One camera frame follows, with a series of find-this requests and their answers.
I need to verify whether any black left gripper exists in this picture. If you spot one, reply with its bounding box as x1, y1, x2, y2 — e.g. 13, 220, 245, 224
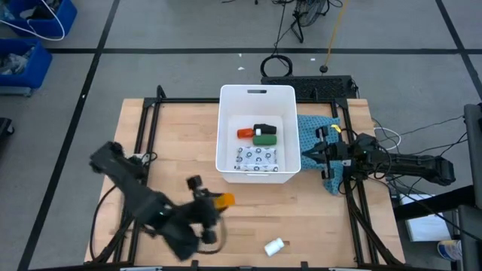
176, 175, 227, 245

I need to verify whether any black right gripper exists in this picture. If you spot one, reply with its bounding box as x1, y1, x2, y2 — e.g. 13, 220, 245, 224
302, 126, 358, 180

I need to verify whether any orange pill bottle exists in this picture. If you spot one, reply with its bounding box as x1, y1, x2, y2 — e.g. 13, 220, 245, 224
212, 192, 236, 211

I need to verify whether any green bandage roll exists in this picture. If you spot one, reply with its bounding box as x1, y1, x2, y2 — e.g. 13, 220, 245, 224
252, 135, 278, 147

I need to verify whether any black bandage roll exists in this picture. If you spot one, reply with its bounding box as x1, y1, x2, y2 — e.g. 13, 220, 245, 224
253, 123, 278, 136

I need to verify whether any white pouch with black print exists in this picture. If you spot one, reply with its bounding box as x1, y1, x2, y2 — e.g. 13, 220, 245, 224
233, 146, 280, 173

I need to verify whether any white round disc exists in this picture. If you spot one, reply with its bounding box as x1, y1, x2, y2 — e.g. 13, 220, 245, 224
264, 237, 285, 257

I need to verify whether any orange-red bottle white cap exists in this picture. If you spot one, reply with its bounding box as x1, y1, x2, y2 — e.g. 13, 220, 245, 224
236, 127, 263, 139

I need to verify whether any white perforated plastic basket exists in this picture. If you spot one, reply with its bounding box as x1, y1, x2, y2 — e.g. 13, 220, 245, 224
215, 84, 301, 184

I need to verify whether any blue plastic bin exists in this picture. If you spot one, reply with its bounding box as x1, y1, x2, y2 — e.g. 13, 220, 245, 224
6, 0, 78, 38
0, 37, 53, 97

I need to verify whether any blue patterned cloth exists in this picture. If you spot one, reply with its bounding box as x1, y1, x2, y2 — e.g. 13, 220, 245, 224
297, 114, 345, 196

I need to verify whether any black perforated metal box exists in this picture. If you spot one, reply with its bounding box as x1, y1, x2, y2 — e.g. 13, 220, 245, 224
261, 75, 358, 101

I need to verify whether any black diagonal beam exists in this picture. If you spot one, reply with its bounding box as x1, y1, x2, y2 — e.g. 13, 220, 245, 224
392, 184, 476, 221

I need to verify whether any white paper box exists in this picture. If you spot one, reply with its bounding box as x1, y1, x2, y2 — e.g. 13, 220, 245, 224
398, 193, 453, 243

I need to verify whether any white and blue cup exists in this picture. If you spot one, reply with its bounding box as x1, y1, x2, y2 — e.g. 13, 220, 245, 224
437, 239, 464, 262

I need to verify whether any black floor object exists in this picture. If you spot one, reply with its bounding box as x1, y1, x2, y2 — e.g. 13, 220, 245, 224
0, 117, 16, 139

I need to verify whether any black cable loop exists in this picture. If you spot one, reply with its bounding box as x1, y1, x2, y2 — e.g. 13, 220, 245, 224
197, 216, 228, 255

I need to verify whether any white cable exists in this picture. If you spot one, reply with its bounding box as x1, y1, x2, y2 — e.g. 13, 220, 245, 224
0, 0, 66, 41
372, 126, 402, 152

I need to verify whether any black coiled cable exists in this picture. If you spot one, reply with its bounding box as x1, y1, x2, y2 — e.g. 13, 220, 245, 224
260, 54, 294, 78

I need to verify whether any black aluminium table frame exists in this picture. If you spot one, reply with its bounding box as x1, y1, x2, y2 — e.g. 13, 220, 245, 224
88, 84, 406, 271

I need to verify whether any yellow cable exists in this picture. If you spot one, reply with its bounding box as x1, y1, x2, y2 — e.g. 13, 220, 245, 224
319, 0, 350, 75

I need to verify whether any black power cable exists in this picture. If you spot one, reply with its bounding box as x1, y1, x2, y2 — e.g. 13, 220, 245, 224
89, 184, 118, 261

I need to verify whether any thin black cable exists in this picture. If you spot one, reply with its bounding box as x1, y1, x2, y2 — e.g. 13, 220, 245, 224
272, 0, 288, 57

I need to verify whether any dark grey stand post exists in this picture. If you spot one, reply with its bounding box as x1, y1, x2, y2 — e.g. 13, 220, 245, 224
457, 102, 482, 271

